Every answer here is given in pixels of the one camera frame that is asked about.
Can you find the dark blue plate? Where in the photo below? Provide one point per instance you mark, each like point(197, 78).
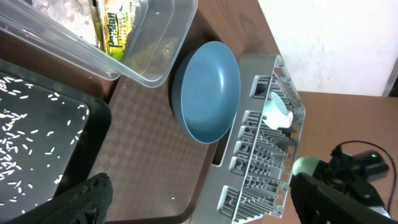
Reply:
point(206, 92)

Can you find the black tray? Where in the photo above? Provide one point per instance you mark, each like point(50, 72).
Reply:
point(94, 133)

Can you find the green bowl with rice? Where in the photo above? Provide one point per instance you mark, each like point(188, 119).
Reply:
point(305, 164)

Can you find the white rice pile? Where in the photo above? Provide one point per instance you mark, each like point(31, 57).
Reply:
point(40, 129)

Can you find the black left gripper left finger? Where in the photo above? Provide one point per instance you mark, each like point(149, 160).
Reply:
point(85, 203)

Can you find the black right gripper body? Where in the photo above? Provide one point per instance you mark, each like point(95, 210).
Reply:
point(339, 173)

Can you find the yellow green snack wrapper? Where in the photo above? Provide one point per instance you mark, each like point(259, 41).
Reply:
point(114, 20)

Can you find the white tissue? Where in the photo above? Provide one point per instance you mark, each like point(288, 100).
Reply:
point(75, 15)

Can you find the brown serving tray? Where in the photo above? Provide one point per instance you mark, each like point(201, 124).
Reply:
point(157, 170)

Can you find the light blue bowl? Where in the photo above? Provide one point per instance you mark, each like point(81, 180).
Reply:
point(275, 112)

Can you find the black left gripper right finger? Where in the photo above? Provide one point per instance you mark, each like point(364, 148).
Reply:
point(316, 202)

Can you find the clear plastic bin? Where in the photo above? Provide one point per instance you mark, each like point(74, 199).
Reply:
point(151, 50)

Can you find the pink cup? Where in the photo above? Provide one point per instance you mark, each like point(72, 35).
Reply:
point(289, 119)

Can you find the grey plastic dishwasher rack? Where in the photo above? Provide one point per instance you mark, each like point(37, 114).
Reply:
point(252, 179)

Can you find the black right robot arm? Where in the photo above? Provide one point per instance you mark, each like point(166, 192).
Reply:
point(371, 167)

